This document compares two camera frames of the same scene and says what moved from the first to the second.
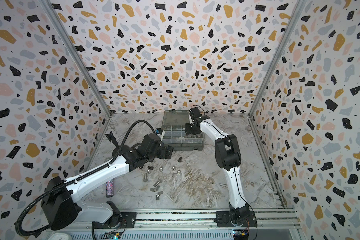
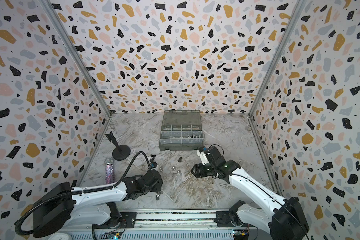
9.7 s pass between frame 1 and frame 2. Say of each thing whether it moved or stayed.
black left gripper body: moved
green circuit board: stayed
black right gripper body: moved
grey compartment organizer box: stayed
